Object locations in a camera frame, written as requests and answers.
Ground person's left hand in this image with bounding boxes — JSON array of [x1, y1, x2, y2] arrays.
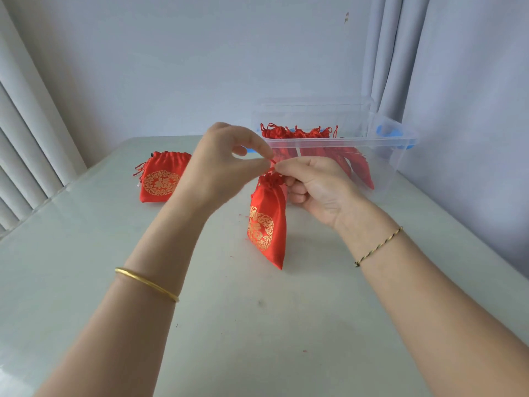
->
[[173, 121, 277, 216]]

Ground grey curtain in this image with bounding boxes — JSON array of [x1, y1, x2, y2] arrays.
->
[[361, 0, 529, 277]]

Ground thin braided bracelet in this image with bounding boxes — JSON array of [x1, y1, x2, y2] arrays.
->
[[353, 226, 404, 268]]

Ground clear plastic storage box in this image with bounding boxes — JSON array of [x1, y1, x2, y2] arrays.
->
[[246, 113, 419, 203]]

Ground person's right forearm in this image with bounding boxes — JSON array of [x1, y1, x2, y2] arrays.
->
[[334, 202, 529, 397]]

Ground person's right hand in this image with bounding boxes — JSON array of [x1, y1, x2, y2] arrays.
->
[[274, 155, 373, 230]]

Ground white vertical blinds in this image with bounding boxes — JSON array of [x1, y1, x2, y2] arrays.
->
[[0, 3, 88, 234]]

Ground person's left forearm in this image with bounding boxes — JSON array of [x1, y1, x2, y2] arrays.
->
[[37, 198, 209, 397]]

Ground gold bangle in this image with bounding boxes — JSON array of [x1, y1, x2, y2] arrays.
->
[[115, 267, 180, 303]]

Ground red pouches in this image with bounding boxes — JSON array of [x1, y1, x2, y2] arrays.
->
[[259, 122, 376, 191]]

